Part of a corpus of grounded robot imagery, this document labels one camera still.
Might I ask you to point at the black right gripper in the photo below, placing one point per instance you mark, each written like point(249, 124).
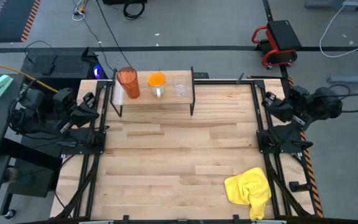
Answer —
point(287, 114)

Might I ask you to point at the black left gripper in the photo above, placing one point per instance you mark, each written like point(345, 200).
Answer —
point(78, 113)

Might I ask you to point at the orange faceted plastic tumbler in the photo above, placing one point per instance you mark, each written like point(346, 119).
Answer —
point(129, 82)

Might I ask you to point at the clear drinking glass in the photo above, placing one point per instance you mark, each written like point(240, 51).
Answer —
point(180, 86)

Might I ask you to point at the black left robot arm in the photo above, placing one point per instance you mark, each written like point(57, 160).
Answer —
point(30, 104)

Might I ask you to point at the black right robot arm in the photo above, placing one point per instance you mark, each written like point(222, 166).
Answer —
point(325, 105)

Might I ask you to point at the black computer tower blue light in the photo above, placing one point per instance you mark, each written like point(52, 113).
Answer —
point(57, 65)

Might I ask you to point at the hazard striped tape strip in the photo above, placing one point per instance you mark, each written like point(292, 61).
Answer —
point(310, 168)

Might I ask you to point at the red and black creeper seat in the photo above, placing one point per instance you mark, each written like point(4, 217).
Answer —
point(283, 34)

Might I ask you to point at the black clamp knob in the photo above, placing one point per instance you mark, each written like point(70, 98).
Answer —
point(298, 186)

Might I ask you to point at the small black box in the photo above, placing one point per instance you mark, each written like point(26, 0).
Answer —
point(201, 75)

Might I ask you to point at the yellow microfibre cloth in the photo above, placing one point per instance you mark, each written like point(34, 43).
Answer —
point(247, 189)

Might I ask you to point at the grey metal stand foot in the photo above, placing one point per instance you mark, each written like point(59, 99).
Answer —
point(353, 79)
point(334, 3)

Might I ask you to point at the black equipment stand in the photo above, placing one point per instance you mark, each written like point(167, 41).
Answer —
point(33, 180)

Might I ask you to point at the mint green stapler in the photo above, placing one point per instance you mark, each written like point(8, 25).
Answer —
point(0, 85)

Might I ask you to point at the silver aluminium extrusion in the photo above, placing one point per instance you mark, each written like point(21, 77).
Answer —
point(269, 222)
point(96, 222)

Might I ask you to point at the black mat hazard striped edge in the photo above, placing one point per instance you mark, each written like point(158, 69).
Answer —
point(11, 18)

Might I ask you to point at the black metal table frame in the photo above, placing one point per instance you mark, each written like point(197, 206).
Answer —
point(99, 124)

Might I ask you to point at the wooden shelf black metal frame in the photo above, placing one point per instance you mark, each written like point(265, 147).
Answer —
point(166, 100)

